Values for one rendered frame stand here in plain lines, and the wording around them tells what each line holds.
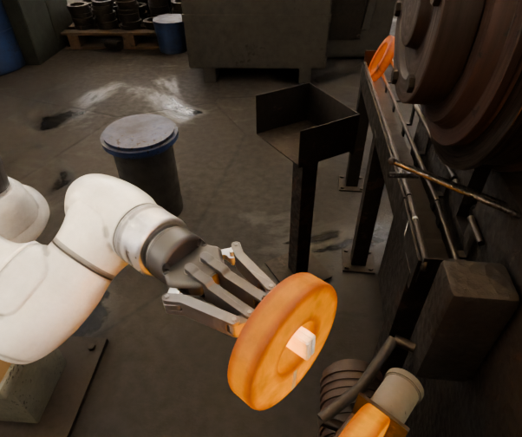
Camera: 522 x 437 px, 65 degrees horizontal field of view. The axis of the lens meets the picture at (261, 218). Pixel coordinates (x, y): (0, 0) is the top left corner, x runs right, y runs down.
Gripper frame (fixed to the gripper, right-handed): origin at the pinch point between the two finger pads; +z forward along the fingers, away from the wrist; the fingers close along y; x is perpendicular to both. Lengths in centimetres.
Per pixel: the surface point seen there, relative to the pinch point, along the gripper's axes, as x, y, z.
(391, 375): -20.9, -15.6, 7.7
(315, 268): -85, -79, -49
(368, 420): -11.9, -3.1, 9.9
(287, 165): -83, -132, -106
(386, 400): -19.6, -10.9, 9.2
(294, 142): -26, -72, -54
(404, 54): 15, -47, -12
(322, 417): -32.9, -8.7, 0.6
